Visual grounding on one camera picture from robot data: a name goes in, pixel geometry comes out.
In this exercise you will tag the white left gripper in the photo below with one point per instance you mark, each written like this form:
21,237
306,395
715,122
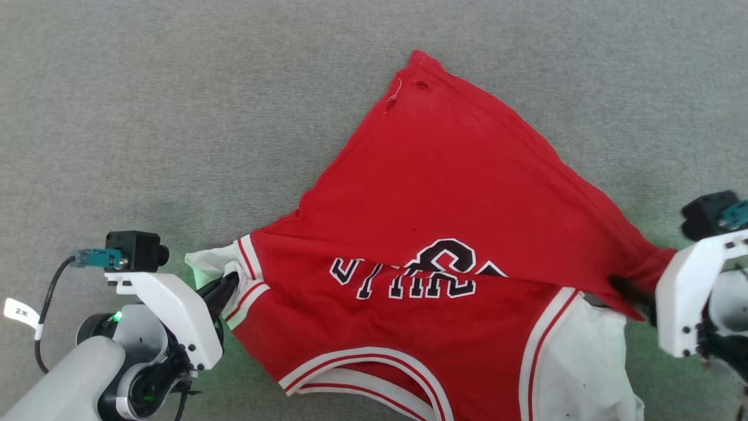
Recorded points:
181,316

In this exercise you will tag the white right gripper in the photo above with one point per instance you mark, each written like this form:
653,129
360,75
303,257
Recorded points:
681,298

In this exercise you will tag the red white basketball jersey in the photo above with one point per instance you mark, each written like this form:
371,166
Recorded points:
438,193

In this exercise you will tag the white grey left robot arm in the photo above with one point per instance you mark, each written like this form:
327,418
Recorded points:
64,380

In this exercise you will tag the grey fabric sofa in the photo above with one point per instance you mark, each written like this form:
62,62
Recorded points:
175,117

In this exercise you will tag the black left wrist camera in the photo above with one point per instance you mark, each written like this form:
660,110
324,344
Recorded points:
134,250

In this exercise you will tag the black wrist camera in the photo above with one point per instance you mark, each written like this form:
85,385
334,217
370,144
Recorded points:
704,215
134,250

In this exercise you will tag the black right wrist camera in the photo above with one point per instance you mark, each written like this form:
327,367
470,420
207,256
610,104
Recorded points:
704,215

